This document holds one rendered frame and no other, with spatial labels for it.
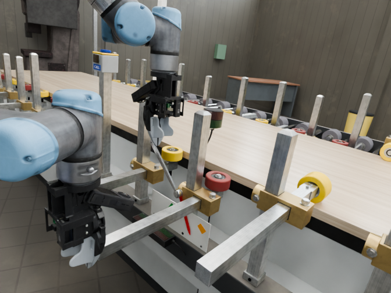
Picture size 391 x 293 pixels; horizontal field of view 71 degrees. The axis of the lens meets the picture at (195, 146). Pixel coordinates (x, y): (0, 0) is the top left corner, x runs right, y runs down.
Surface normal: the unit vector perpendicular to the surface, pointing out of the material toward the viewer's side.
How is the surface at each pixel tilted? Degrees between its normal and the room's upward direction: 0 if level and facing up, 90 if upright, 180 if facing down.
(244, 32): 90
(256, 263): 90
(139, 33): 89
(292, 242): 90
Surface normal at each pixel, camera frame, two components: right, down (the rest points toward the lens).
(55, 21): 0.58, 0.33
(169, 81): -0.67, 0.18
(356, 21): -0.91, 0.03
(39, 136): 0.88, -0.36
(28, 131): 0.67, -0.64
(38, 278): 0.11, -0.94
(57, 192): 0.74, 0.30
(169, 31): 0.34, 0.33
